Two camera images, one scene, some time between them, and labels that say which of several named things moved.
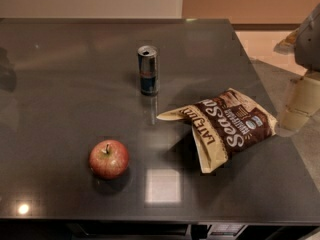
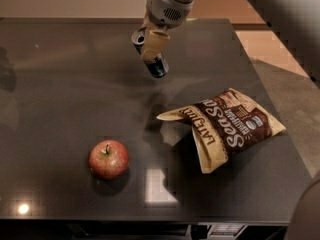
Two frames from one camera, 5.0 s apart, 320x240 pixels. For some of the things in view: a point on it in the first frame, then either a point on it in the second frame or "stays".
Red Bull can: (148, 69) → (157, 68)
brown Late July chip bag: (222, 125) stays
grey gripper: (309, 47) → (164, 13)
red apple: (108, 159) stays
